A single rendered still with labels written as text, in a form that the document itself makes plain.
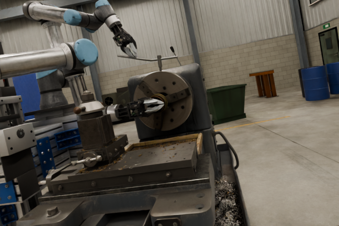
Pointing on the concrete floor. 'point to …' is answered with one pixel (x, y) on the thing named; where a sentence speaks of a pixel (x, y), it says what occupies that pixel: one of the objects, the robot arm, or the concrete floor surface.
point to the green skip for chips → (226, 103)
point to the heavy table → (265, 83)
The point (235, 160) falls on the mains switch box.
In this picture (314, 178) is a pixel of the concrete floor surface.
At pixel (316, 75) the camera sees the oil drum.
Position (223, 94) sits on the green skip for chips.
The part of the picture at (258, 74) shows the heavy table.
